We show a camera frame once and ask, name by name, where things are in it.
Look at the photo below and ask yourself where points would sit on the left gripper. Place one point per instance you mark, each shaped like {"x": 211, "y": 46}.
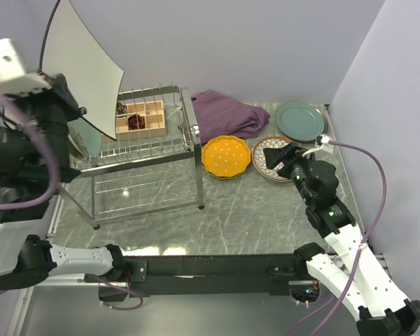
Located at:
{"x": 60, "y": 93}

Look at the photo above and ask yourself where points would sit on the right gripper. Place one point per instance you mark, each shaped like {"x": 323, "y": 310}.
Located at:
{"x": 274, "y": 155}

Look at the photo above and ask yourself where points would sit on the dark green round plate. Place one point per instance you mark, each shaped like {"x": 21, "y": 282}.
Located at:
{"x": 300, "y": 122}

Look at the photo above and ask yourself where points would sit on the orange dotted plate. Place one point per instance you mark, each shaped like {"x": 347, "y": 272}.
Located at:
{"x": 226, "y": 156}

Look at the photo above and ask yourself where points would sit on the mint green flower plate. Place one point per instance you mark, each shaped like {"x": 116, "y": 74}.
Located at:
{"x": 85, "y": 138}

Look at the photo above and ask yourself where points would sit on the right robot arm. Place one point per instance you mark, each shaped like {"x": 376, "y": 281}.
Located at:
{"x": 363, "y": 287}

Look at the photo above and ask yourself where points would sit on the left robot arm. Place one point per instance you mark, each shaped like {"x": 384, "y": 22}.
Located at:
{"x": 34, "y": 162}

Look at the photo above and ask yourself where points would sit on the steel dish rack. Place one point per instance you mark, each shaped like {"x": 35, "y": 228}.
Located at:
{"x": 143, "y": 176}

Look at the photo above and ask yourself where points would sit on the purple cloth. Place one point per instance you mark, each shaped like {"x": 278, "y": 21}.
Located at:
{"x": 218, "y": 114}

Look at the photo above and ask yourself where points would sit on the wooden cutlery box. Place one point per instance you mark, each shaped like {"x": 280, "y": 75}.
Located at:
{"x": 140, "y": 120}

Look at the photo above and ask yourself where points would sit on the black base beam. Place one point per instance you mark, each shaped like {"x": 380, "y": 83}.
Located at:
{"x": 210, "y": 274}

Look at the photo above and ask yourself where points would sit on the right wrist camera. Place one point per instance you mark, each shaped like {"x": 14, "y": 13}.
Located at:
{"x": 323, "y": 142}

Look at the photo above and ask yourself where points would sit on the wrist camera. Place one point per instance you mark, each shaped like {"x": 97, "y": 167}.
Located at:
{"x": 10, "y": 66}
{"x": 323, "y": 142}

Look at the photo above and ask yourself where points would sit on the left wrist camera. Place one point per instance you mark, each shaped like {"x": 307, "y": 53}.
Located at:
{"x": 10, "y": 66}

